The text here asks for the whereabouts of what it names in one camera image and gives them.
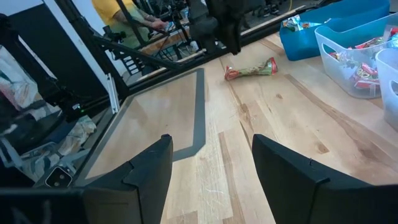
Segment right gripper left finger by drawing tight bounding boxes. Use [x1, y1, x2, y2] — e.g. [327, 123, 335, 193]
[0, 133, 174, 224]

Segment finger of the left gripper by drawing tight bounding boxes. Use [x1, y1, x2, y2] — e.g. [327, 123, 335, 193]
[226, 0, 250, 55]
[206, 0, 234, 52]

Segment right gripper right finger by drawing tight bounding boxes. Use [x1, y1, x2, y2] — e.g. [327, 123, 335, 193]
[251, 133, 398, 224]

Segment red green granola bar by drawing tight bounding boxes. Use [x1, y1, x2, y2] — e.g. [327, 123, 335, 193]
[224, 57, 279, 81]

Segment silver granola bar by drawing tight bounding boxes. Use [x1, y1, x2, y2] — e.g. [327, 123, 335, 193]
[281, 14, 323, 32]

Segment green yellow granola bar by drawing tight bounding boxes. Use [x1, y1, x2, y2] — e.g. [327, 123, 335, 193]
[328, 49, 352, 68]

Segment colourful snack bars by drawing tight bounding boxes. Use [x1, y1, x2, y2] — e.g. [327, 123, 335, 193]
[354, 35, 386, 50]

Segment blue granola bar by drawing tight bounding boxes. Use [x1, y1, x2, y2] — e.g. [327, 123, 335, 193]
[385, 32, 398, 49]

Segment person's hand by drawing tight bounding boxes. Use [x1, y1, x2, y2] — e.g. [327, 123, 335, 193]
[150, 19, 170, 31]

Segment wooden workbench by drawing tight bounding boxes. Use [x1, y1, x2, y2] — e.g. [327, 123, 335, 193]
[139, 27, 203, 54]

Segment blue plastic bin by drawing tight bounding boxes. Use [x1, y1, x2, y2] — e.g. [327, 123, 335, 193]
[279, 0, 391, 62]

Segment grey bordered clear mat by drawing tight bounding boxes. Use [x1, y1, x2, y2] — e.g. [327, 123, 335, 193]
[74, 67, 206, 187]

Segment crumpled beige cloth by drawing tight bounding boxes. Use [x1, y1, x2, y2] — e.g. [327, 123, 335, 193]
[57, 115, 98, 156]

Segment black smartphone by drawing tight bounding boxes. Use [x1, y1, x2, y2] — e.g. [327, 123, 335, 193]
[45, 166, 74, 189]

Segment person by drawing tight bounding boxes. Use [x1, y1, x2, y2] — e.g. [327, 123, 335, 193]
[91, 0, 170, 49]

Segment white plastic bag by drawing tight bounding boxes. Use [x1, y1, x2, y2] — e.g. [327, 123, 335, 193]
[0, 46, 38, 110]

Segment black panel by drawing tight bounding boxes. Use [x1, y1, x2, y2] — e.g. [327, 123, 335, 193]
[7, 2, 108, 103]

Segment silver metal bracket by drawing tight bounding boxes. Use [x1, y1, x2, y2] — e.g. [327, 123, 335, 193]
[107, 73, 121, 114]

